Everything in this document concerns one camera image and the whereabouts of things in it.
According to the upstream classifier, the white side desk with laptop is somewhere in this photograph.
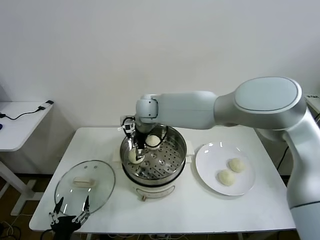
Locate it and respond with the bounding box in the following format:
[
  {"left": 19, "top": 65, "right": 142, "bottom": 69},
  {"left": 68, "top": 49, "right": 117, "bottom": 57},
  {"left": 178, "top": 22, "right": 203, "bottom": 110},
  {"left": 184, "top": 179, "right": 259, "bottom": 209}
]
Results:
[{"left": 0, "top": 100, "right": 55, "bottom": 217}]

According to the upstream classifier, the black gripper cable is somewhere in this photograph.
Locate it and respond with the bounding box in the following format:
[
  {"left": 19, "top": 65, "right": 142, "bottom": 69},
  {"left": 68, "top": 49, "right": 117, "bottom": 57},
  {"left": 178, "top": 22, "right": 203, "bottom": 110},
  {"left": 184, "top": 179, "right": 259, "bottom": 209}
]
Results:
[
  {"left": 41, "top": 222, "right": 54, "bottom": 235},
  {"left": 158, "top": 124, "right": 169, "bottom": 145}
]

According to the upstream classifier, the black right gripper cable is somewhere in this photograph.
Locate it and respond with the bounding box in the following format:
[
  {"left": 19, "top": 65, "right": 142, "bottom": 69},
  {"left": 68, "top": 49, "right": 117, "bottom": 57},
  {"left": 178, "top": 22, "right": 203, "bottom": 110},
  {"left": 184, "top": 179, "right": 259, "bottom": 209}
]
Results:
[{"left": 158, "top": 124, "right": 169, "bottom": 145}]

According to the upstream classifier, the steel steamer pot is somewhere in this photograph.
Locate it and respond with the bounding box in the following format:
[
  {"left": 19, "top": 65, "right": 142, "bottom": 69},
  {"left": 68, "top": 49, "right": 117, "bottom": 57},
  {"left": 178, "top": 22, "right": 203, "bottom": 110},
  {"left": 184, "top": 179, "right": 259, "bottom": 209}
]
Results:
[{"left": 111, "top": 147, "right": 195, "bottom": 202}]

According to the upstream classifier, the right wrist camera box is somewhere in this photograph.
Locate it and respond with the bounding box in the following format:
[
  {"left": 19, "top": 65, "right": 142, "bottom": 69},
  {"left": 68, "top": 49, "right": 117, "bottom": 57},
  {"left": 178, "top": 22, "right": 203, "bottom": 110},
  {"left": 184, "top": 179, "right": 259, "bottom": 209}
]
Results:
[{"left": 121, "top": 115, "right": 137, "bottom": 137}]

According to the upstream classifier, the glass lid with cream handle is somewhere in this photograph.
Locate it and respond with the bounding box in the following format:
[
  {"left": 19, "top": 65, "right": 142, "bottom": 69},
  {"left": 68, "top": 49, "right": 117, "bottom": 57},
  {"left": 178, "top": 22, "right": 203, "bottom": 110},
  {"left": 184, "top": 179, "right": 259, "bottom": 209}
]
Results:
[{"left": 54, "top": 159, "right": 116, "bottom": 216}]

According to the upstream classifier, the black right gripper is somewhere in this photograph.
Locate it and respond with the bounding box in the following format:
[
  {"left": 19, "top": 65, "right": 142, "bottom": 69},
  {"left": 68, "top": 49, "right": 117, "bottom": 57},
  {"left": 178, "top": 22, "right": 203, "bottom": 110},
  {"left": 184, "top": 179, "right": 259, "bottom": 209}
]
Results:
[{"left": 128, "top": 124, "right": 148, "bottom": 162}]

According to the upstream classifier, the white round plate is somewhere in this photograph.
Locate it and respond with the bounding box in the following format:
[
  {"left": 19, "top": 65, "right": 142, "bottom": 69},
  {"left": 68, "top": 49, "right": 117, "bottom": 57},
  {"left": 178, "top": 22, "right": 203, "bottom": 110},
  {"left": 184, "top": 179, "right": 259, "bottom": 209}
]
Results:
[{"left": 194, "top": 141, "right": 256, "bottom": 197}]

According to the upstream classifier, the black usb cable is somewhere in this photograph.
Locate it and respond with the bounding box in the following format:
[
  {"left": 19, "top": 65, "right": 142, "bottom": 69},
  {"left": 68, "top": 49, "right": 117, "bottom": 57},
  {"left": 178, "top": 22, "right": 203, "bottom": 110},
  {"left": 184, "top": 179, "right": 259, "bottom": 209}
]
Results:
[{"left": 0, "top": 107, "right": 45, "bottom": 121}]

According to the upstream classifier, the perforated steel steamer basket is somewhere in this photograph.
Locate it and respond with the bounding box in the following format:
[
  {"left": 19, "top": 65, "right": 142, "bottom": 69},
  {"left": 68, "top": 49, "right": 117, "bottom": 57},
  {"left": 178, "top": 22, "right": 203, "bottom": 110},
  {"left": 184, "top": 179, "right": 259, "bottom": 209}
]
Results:
[{"left": 111, "top": 124, "right": 195, "bottom": 185}]

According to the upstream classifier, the black power cable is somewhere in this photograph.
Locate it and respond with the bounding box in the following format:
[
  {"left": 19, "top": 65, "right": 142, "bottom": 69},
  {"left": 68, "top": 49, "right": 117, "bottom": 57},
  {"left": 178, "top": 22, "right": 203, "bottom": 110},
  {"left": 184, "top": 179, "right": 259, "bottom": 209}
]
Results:
[{"left": 305, "top": 93, "right": 320, "bottom": 114}]

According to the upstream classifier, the black adapter mains cable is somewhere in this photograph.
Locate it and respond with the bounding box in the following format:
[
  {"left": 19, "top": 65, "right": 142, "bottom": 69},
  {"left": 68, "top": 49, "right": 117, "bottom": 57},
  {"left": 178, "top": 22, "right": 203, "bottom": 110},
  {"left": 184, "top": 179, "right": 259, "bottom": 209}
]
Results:
[{"left": 279, "top": 146, "right": 292, "bottom": 176}]

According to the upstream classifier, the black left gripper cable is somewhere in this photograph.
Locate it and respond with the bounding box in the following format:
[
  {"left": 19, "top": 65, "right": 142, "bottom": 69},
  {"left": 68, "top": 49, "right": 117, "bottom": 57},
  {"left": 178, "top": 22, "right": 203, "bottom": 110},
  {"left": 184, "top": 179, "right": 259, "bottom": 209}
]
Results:
[{"left": 41, "top": 222, "right": 54, "bottom": 235}]

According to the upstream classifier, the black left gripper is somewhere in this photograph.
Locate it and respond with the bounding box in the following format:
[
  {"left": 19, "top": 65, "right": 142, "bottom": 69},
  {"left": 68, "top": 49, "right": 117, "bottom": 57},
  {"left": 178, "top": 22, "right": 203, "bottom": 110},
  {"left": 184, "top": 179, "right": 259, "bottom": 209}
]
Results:
[{"left": 48, "top": 194, "right": 91, "bottom": 240}]

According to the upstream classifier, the white steamed baozi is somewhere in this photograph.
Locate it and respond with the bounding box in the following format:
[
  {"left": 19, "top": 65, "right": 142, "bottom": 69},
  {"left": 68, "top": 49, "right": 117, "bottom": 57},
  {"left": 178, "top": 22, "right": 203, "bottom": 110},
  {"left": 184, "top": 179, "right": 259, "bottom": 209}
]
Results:
[
  {"left": 216, "top": 169, "right": 237, "bottom": 187},
  {"left": 226, "top": 157, "right": 246, "bottom": 174},
  {"left": 127, "top": 147, "right": 146, "bottom": 165},
  {"left": 145, "top": 134, "right": 161, "bottom": 150}
]

